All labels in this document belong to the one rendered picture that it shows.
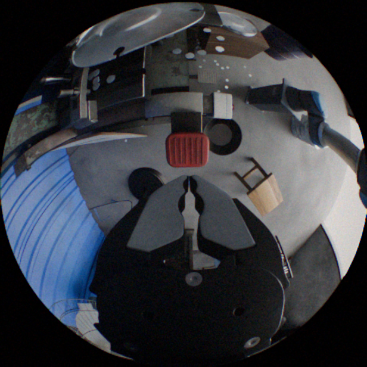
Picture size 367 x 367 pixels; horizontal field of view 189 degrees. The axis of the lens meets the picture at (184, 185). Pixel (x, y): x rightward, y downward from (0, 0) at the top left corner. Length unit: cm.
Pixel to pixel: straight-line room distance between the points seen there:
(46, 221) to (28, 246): 41
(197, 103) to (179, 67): 11
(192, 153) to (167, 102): 16
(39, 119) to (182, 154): 43
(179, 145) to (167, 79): 19
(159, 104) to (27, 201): 132
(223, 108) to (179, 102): 11
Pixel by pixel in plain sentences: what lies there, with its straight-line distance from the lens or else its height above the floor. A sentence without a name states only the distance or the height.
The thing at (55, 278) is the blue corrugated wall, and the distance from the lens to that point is 167.
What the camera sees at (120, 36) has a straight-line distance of 28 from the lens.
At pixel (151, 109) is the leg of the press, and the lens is 32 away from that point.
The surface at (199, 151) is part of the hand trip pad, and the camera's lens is 21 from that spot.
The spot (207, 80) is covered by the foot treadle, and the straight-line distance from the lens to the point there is 84.
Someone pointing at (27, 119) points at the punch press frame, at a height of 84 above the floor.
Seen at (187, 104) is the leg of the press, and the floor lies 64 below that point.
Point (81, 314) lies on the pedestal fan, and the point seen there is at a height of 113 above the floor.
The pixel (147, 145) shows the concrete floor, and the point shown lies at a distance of 103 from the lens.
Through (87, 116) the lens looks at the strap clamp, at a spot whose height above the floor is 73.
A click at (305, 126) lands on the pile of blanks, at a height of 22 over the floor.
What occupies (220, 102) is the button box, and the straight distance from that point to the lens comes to 34.
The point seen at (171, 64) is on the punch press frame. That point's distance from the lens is 34.
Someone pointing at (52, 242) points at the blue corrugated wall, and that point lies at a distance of 154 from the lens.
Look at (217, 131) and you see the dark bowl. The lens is 99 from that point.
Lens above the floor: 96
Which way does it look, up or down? 58 degrees down
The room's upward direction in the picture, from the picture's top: 179 degrees counter-clockwise
